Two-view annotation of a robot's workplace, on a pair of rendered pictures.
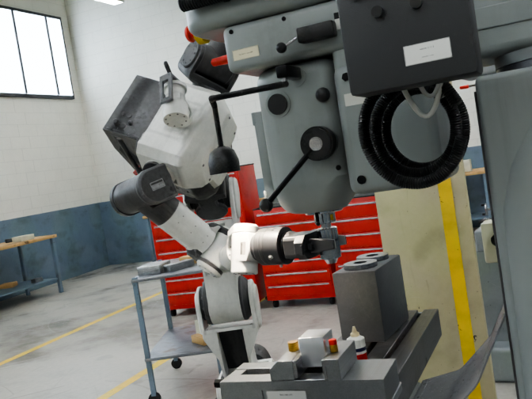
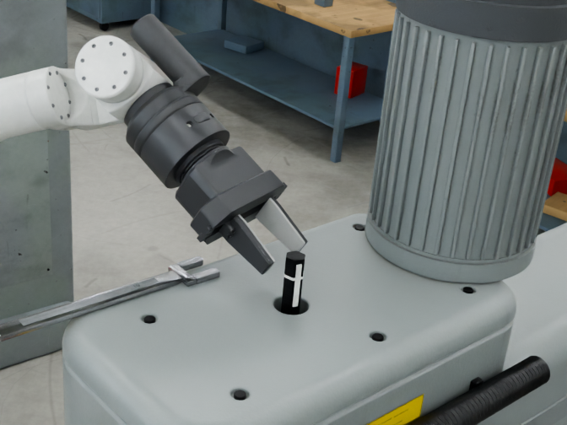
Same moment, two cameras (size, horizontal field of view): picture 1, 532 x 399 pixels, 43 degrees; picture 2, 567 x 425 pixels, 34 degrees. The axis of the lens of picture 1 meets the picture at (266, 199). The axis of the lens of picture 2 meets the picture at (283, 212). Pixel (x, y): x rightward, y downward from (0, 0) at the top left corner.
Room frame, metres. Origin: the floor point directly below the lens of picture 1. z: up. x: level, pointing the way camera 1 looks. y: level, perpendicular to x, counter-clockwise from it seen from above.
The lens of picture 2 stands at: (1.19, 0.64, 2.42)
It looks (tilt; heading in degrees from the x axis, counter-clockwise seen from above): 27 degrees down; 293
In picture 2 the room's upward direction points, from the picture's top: 5 degrees clockwise
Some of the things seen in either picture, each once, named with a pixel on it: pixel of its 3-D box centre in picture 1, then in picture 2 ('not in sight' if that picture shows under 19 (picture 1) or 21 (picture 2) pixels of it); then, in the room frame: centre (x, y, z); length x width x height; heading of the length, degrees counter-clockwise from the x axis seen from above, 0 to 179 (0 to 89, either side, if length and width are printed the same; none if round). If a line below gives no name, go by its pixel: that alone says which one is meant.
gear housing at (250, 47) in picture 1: (316, 39); not in sight; (1.49, -0.16, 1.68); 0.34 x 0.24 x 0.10; 66
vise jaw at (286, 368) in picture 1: (293, 360); not in sight; (1.37, 0.00, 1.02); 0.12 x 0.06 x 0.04; 157
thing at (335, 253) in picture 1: (328, 245); not in sight; (1.51, -0.12, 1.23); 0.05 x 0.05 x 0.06
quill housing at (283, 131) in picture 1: (314, 138); not in sight; (1.50, -0.13, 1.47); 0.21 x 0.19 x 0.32; 156
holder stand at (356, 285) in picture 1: (371, 294); not in sight; (1.83, -0.24, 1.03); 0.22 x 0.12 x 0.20; 152
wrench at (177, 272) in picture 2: not in sight; (110, 297); (1.66, -0.03, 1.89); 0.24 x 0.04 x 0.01; 64
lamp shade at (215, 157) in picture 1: (222, 159); not in sight; (1.56, 0.08, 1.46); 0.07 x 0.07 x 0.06
